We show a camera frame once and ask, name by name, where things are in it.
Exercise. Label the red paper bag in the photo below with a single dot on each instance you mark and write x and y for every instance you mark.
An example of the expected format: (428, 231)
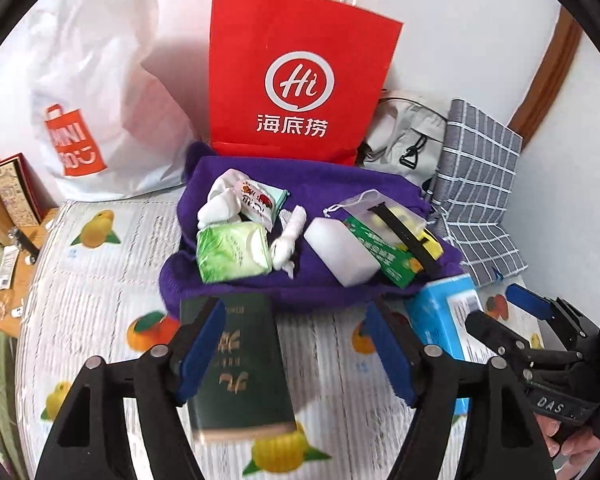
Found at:
(295, 85)

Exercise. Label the small white labelled packet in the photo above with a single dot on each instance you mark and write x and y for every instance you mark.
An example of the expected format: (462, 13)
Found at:
(5, 270)

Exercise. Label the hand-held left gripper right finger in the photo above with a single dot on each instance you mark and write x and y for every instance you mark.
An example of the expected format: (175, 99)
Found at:
(387, 355)

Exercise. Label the white plastic shopping bag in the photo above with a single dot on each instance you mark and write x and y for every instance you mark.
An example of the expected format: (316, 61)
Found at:
(105, 100)

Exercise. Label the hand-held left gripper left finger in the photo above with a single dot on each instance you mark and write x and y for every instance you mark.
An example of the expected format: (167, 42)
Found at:
(202, 350)

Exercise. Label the patterned brown box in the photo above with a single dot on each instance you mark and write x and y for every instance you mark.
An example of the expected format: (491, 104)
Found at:
(15, 195)

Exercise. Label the pale mint packet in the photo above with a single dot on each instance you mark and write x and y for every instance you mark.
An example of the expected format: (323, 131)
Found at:
(280, 196)

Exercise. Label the fruit print sachet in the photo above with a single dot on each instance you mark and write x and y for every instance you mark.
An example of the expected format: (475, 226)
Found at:
(255, 200)

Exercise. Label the white sock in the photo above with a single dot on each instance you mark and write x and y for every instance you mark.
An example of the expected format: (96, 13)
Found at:
(220, 200)

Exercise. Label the brown wooden door frame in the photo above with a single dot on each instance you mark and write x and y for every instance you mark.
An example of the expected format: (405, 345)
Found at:
(555, 80)

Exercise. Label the person's right hand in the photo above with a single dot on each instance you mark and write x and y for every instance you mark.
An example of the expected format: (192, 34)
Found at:
(570, 452)

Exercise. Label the fruit print tablecloth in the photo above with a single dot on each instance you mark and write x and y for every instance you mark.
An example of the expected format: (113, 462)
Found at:
(105, 285)

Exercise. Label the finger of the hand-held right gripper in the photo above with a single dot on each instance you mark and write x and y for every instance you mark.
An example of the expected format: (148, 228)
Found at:
(495, 334)
(530, 305)

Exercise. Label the grey checked cushion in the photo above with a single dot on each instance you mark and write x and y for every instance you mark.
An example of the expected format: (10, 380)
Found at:
(480, 190)

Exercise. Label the dark green box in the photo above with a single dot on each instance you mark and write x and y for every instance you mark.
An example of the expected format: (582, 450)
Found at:
(240, 355)

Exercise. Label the light green tissue packet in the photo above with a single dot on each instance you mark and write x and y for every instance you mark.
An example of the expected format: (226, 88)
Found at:
(230, 252)

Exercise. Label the blue tissue pack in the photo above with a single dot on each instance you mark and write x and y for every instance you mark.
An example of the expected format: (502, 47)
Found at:
(442, 310)

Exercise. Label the purple towel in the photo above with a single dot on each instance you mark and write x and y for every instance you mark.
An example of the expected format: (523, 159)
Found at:
(320, 285)

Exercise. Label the clear mesh bag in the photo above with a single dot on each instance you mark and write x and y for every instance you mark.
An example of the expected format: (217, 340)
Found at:
(360, 207)

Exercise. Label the beige backpack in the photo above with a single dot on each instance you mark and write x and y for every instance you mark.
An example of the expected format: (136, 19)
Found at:
(405, 135)

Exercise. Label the dark green printed packet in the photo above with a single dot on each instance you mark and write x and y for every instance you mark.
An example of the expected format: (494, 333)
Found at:
(385, 255)

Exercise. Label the white cloth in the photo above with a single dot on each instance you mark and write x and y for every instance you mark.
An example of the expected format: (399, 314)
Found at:
(290, 240)

